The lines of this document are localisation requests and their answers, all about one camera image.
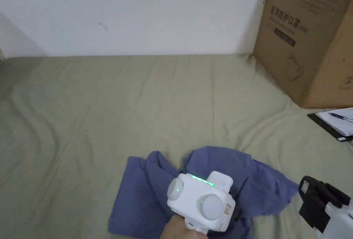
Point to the black clipboard with white paper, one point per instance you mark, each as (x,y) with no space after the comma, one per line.
(340,127)

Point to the person's left hand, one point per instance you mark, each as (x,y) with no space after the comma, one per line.
(175,229)

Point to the dark blue shirt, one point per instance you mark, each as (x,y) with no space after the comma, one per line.
(143,194)

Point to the blue pen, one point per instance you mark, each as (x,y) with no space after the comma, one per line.
(340,117)

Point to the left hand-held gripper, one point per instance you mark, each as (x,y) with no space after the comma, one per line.
(193,194)

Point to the bed with pale green sheet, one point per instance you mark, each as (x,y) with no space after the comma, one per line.
(82,106)

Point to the brown cardboard carton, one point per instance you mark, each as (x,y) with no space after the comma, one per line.
(303,43)

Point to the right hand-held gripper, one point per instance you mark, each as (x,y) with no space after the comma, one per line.
(339,222)

